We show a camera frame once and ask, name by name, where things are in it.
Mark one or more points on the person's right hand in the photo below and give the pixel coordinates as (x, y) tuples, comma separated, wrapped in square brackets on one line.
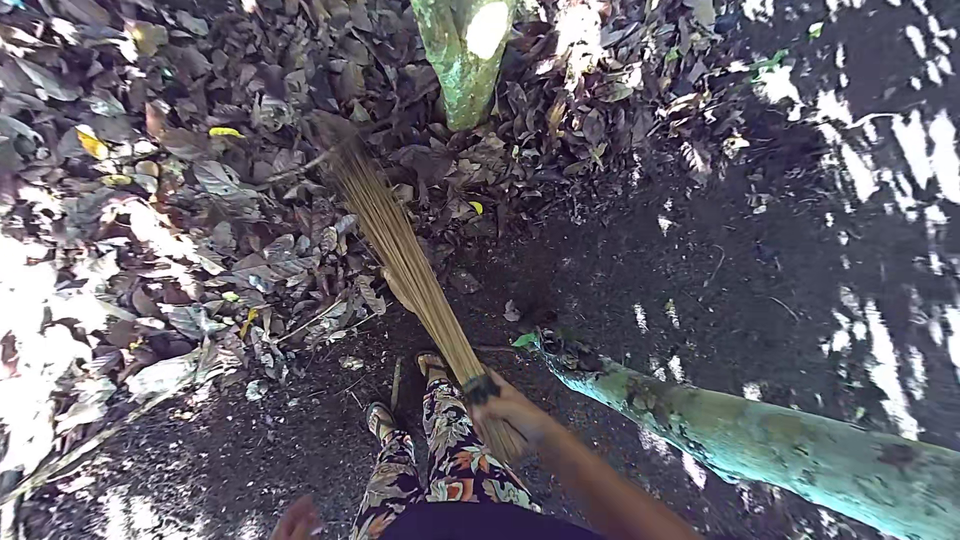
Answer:
[(521, 412)]

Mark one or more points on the person's left hand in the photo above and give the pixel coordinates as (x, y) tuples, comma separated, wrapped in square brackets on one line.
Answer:
[(297, 519)]

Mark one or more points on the person's right fingers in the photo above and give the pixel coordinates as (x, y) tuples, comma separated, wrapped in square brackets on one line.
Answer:
[(487, 409)]

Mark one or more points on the person's left fingers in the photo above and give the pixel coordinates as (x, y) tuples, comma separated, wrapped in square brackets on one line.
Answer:
[(304, 505)]

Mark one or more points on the brown stick broom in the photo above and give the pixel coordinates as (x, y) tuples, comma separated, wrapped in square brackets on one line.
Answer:
[(420, 285)]

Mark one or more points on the person's right forearm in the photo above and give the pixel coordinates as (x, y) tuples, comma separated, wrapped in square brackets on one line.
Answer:
[(607, 477)]

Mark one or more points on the person's legs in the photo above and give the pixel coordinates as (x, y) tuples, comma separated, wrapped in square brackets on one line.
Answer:
[(454, 465)]

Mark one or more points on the small green leaf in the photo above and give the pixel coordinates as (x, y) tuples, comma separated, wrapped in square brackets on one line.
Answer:
[(525, 340)]

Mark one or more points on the short brown stick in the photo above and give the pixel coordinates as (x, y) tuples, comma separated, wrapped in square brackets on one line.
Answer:
[(396, 382)]

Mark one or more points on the person's body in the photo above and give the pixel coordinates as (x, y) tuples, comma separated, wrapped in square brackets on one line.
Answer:
[(487, 523)]

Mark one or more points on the long thin grey branch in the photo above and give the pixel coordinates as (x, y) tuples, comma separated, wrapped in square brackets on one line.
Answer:
[(105, 433)]

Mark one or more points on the slanting pale green tree trunk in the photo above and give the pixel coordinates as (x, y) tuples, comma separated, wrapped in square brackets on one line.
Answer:
[(757, 431)]

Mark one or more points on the pile of dry leaves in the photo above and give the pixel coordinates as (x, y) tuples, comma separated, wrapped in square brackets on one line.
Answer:
[(285, 172)]

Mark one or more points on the upright mossy tree trunk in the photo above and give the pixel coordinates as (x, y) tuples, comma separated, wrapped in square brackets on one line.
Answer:
[(461, 82)]

